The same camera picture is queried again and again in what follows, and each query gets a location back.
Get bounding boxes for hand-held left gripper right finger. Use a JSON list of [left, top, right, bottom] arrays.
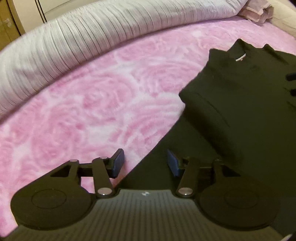
[[167, 149, 234, 198]]

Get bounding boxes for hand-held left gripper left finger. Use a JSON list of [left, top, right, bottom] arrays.
[[50, 149, 125, 198]]

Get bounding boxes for dark olive sweater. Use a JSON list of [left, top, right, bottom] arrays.
[[120, 39, 296, 234]]

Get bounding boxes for beige quilted headboard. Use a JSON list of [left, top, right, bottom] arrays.
[[272, 0, 296, 39]]

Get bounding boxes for pink rose blanket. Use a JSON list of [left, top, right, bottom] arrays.
[[0, 20, 296, 232]]

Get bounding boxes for pink pillow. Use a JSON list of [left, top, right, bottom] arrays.
[[238, 0, 274, 24]]

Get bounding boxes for grey striped quilt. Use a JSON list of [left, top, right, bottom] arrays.
[[0, 0, 249, 121]]

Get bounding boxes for brown wooden door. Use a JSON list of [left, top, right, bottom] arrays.
[[0, 0, 45, 50]]

